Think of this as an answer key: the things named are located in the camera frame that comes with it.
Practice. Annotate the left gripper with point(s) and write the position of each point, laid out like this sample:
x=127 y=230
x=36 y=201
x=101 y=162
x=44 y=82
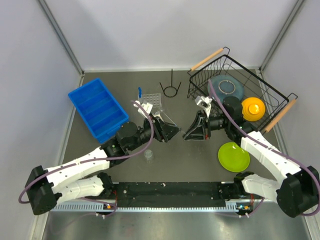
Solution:
x=164 y=131

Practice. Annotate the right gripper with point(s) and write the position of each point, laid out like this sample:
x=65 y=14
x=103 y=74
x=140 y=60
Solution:
x=201 y=128

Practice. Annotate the bag of white powder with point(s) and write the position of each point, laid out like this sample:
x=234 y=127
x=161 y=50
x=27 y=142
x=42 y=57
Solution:
x=157 y=114

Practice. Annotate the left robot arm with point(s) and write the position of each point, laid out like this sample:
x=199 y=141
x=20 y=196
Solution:
x=84 y=176

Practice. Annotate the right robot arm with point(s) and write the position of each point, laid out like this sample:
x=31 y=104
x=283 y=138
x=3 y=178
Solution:
x=295 y=188

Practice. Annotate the clear glass flask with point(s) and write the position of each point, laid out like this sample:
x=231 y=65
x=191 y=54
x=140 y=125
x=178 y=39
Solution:
x=149 y=156

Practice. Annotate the clear test tube rack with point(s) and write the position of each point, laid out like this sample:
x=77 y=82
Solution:
x=154 y=99

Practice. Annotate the green plate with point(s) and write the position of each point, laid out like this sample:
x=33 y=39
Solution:
x=233 y=158

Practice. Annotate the blue ceramic plate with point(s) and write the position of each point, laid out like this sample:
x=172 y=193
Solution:
x=227 y=86

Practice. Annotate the orange bowl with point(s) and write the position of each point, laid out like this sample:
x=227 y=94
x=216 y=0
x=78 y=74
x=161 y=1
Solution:
x=253 y=109

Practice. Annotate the blue plastic bin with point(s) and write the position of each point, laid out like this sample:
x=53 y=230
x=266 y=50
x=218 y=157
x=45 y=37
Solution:
x=98 y=108

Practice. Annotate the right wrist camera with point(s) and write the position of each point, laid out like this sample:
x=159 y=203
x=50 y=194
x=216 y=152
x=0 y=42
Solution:
x=203 y=102

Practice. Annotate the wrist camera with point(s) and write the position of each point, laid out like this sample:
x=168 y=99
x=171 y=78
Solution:
x=143 y=108
x=203 y=102

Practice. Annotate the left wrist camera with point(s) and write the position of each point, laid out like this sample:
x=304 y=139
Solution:
x=143 y=108

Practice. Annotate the black wire ring stand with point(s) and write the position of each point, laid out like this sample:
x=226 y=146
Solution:
x=170 y=91

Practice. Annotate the black wire dish rack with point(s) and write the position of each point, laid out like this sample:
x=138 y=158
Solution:
x=277 y=104

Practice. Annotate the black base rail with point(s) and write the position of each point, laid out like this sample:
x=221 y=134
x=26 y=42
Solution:
x=174 y=194

